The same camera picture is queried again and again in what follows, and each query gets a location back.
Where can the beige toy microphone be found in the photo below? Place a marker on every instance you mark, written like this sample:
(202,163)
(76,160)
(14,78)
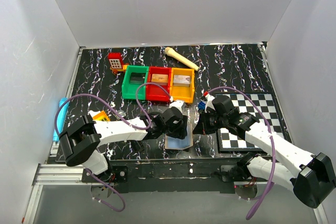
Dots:
(172,53)

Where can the red plastic bin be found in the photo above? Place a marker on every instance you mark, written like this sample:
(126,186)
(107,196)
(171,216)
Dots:
(153,92)

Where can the beige leather card holder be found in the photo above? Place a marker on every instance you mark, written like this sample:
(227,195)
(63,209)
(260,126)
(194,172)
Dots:
(180,144)

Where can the orange card box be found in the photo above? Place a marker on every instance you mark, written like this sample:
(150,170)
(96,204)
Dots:
(161,79)

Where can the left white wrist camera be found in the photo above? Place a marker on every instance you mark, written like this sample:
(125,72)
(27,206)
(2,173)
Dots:
(178,104)

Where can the silver card box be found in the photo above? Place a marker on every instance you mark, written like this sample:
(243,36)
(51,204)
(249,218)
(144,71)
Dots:
(181,80)

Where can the colourful toy block building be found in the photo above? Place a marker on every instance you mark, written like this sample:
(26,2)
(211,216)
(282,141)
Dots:
(99,115)

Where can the checkered chess board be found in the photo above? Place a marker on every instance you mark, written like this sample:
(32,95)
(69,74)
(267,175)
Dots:
(268,106)

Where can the blue toy microphone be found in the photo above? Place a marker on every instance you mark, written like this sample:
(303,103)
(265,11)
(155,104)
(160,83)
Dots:
(60,122)

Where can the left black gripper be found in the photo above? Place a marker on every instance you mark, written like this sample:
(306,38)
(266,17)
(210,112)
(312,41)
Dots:
(180,131)

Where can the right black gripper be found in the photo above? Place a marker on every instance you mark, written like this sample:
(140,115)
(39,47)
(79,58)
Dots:
(199,128)

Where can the black card box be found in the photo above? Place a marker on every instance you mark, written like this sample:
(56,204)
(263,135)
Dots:
(137,78)

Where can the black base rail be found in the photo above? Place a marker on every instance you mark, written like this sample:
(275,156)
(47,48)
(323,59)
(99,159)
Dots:
(170,175)

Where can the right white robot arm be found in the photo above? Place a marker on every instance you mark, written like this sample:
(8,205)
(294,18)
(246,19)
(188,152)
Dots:
(310,177)

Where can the small blue toy block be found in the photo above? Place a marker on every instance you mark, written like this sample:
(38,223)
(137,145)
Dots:
(201,106)

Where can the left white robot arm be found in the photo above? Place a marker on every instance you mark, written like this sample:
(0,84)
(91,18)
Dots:
(79,141)

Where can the green plastic bin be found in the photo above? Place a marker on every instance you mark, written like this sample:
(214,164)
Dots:
(129,90)

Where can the yellow plastic bin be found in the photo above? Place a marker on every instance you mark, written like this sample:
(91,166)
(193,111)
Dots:
(186,91)

